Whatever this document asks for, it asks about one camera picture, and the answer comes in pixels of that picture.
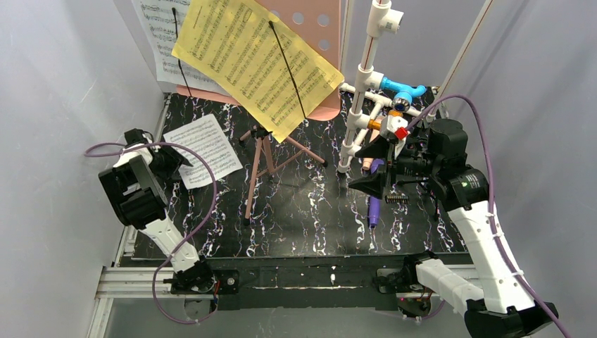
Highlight orange faucet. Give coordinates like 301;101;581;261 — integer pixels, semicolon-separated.
367;110;405;133

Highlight sheet music pages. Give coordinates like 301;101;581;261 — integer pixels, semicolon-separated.
164;114;242;189

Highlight left white sheet music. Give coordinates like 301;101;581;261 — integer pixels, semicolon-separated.
130;0;232;96

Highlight small black comb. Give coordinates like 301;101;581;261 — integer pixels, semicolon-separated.
384;194;409;204

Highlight yellow sheet music page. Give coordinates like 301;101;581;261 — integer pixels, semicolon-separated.
171;0;346;144

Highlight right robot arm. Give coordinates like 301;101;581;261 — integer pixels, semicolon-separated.
350;119;558;337

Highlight pink microphone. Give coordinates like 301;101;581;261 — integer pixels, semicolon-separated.
362;129;388;171

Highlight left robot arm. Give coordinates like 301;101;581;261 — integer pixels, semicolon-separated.
99;129;216;293

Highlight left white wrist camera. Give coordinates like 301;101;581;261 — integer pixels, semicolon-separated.
112;144;153;168

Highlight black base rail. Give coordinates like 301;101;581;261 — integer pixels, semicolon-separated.
95;251;519;313

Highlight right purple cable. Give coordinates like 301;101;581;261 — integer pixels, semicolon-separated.
406;94;572;338

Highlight purple microphone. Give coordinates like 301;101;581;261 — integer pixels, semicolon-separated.
367;158;384;229

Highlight pink music stand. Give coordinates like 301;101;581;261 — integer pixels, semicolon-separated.
175;0;344;227

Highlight white pvc pipe frame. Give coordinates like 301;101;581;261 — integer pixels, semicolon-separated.
335;0;496;175

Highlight blue faucet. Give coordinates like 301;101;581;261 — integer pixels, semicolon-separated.
379;77;427;112

